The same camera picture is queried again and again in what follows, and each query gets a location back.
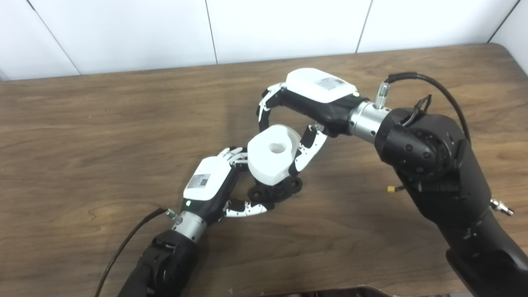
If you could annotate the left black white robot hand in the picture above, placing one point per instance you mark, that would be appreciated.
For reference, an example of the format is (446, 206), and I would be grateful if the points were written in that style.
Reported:
(208, 181)

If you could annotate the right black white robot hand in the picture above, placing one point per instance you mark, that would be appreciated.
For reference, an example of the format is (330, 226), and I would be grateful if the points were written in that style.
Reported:
(317, 88)

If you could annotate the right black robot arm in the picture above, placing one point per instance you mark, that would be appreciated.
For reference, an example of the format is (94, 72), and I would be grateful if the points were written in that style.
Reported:
(437, 165)

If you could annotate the black robot torso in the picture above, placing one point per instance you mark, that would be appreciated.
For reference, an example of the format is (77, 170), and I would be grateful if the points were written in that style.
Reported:
(330, 293)

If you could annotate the round white piece with hole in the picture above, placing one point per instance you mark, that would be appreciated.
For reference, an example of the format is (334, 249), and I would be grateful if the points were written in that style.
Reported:
(268, 165)

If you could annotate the black flanged holder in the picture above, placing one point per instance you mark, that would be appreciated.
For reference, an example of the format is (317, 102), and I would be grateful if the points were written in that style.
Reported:
(284, 187)

